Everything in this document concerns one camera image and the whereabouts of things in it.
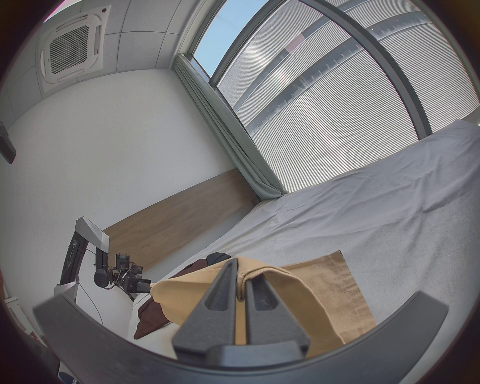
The brown shorts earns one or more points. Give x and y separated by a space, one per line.
150 318

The grey-green curtain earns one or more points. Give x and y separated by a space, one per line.
225 131

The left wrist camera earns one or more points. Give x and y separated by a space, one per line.
137 270

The white ceiling air vent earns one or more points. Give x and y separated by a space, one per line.
71 48

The bed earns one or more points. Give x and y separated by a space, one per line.
375 225

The tan shorts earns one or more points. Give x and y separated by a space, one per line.
300 300

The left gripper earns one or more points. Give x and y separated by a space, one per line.
135 285

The window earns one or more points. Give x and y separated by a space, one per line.
337 112

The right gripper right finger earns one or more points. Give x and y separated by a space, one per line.
285 330

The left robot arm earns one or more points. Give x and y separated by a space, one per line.
92 240

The black garment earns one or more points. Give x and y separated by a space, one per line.
217 258

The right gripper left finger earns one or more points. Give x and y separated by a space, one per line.
221 322

